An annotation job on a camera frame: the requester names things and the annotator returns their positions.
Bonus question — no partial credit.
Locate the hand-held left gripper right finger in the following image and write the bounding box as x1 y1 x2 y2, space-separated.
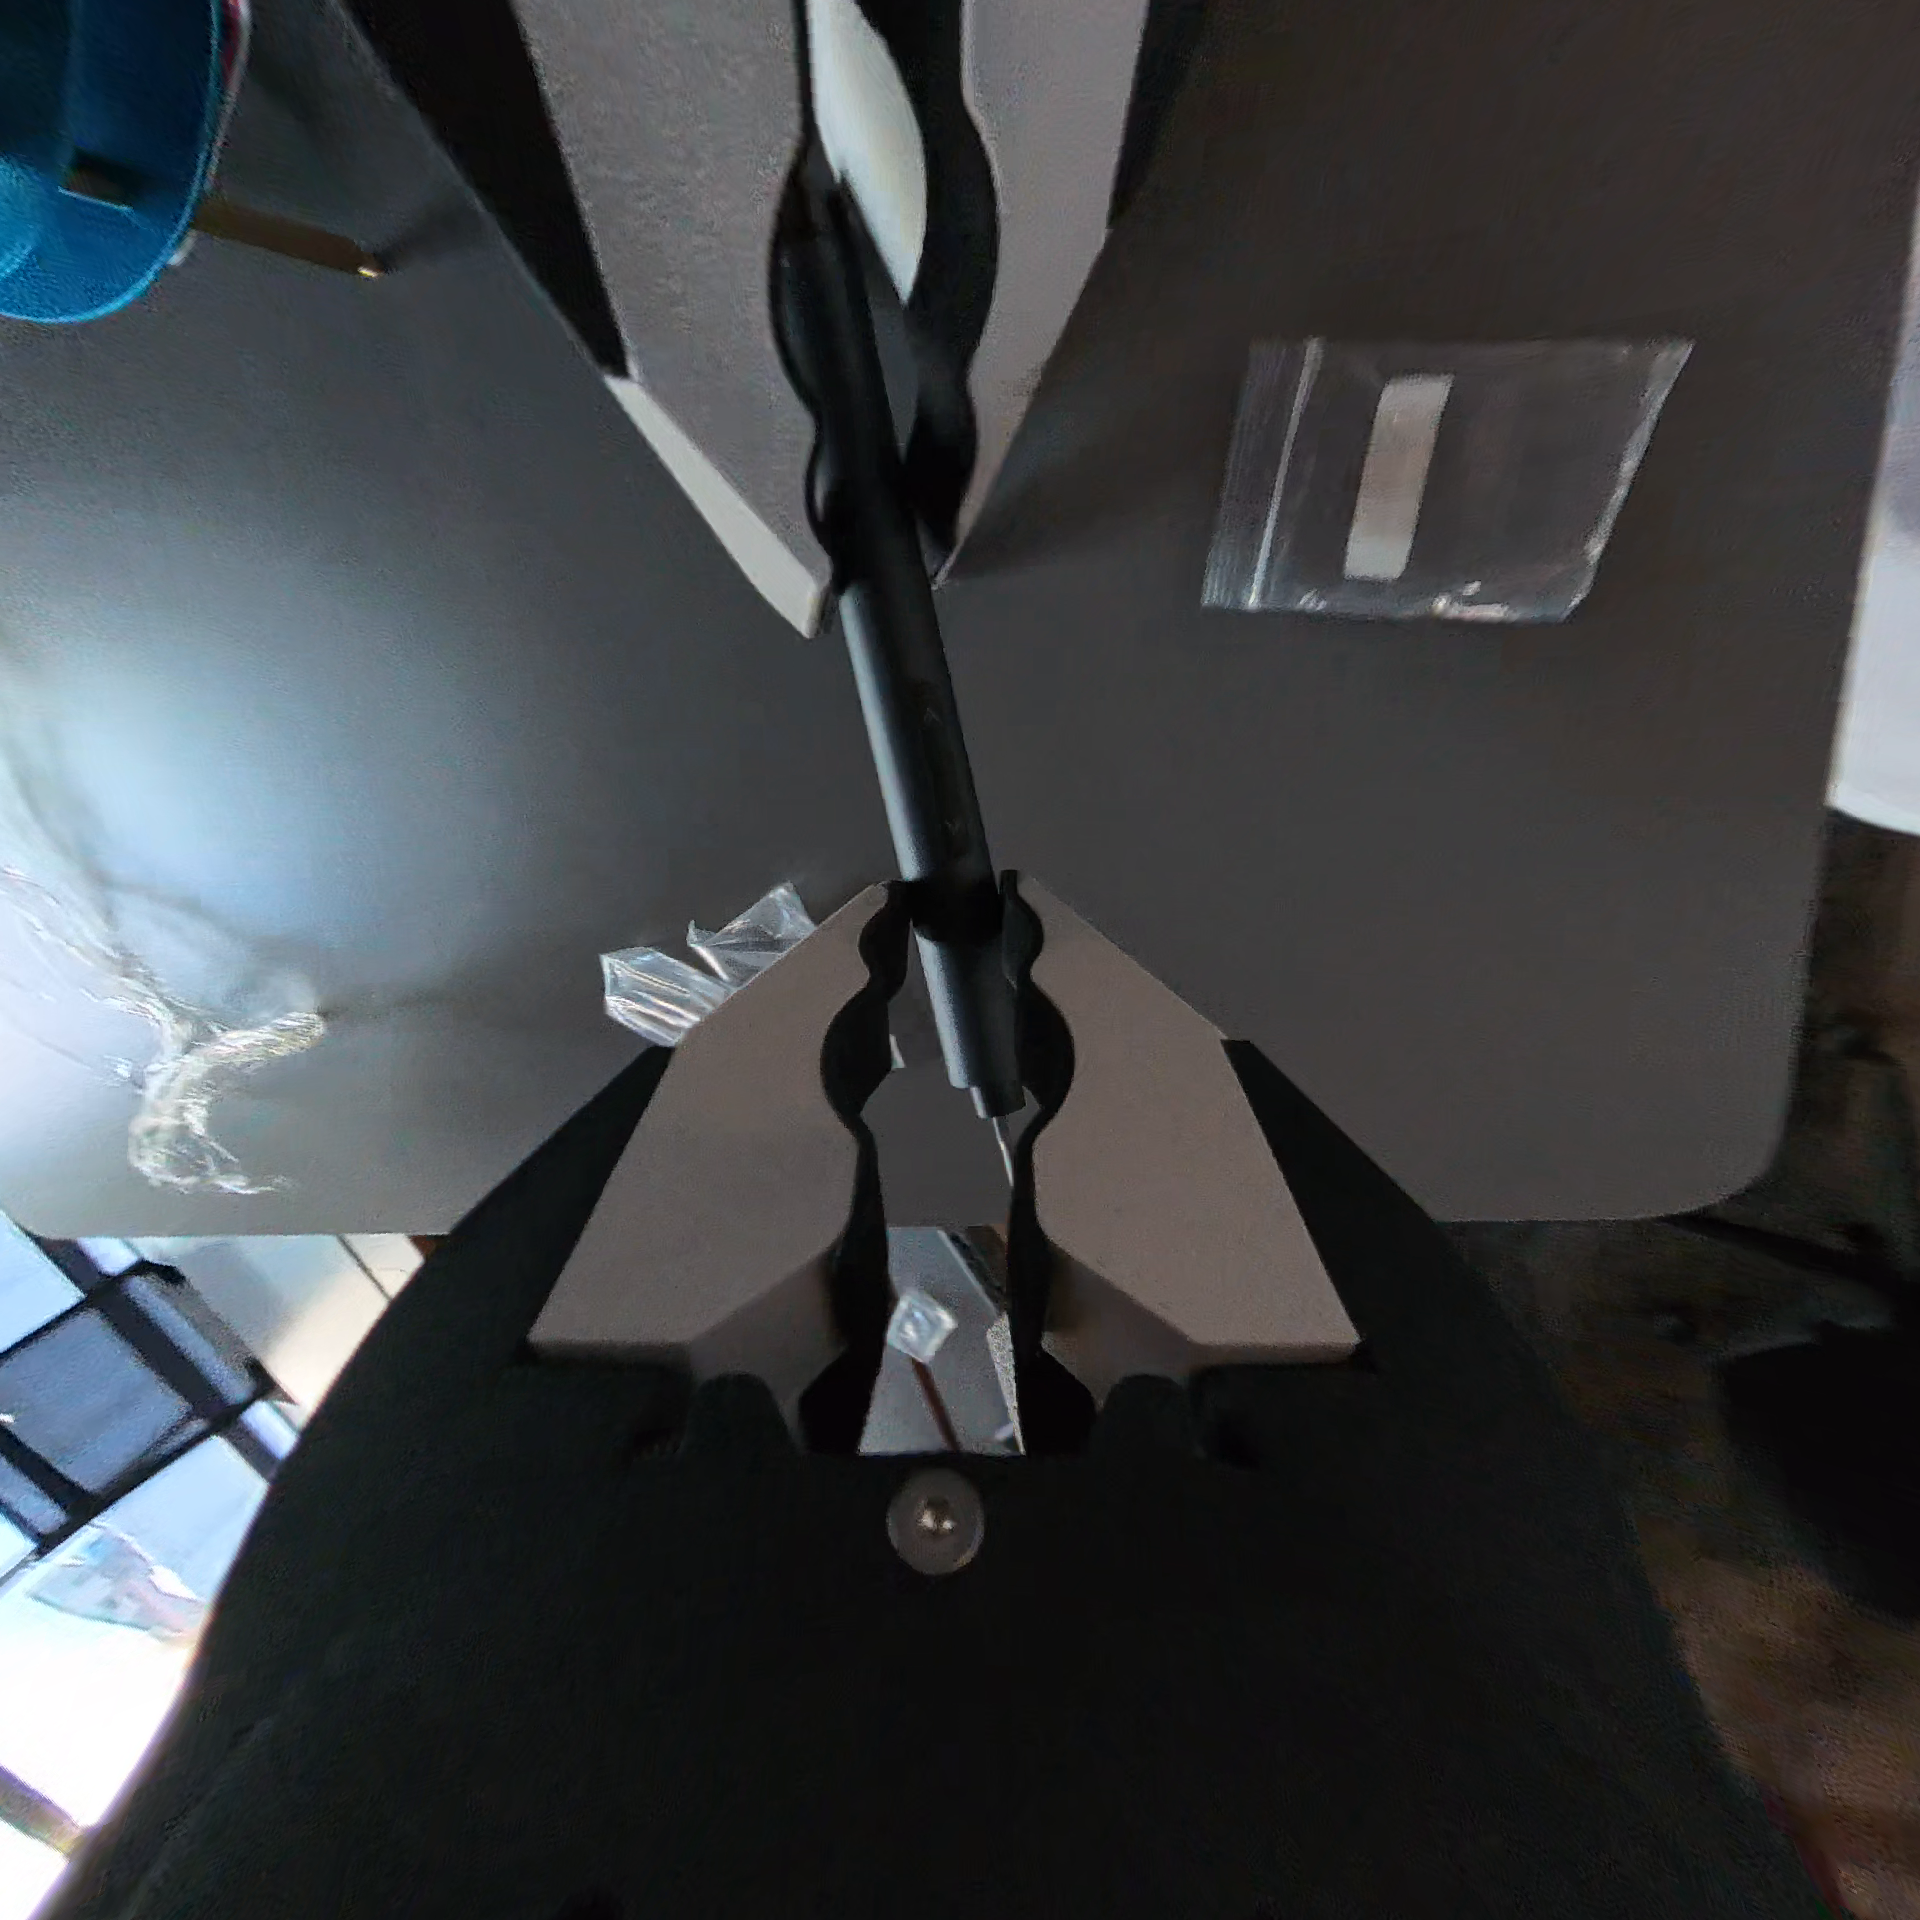
996 870 1363 1378

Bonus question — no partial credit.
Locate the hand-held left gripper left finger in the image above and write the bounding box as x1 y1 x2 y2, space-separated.
528 878 906 1368

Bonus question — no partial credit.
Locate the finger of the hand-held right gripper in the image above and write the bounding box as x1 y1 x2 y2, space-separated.
907 0 1162 586
507 0 847 641

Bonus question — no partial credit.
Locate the black screwdriver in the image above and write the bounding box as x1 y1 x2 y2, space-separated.
773 151 1044 1201

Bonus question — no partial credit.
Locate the blue robot arm base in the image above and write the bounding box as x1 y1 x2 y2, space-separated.
0 0 395 329

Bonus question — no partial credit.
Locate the clear plastic scrap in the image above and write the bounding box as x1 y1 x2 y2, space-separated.
596 882 826 1046

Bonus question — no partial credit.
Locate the clear plastic wrap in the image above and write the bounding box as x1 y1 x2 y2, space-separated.
0 854 331 1201

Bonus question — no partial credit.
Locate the small clear bag white strip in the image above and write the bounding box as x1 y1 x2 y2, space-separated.
1200 335 1696 624

